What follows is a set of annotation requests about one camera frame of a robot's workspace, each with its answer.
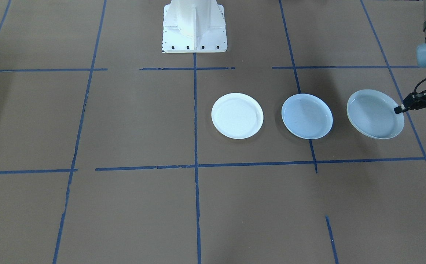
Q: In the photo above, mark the pale grey-blue plate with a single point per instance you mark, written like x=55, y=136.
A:
x=374, y=115

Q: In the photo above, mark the white plate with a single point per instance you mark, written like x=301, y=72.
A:
x=237, y=116

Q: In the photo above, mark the blue plate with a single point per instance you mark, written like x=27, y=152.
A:
x=307, y=117

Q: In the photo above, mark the white metal stand base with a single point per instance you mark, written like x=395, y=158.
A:
x=194, y=25

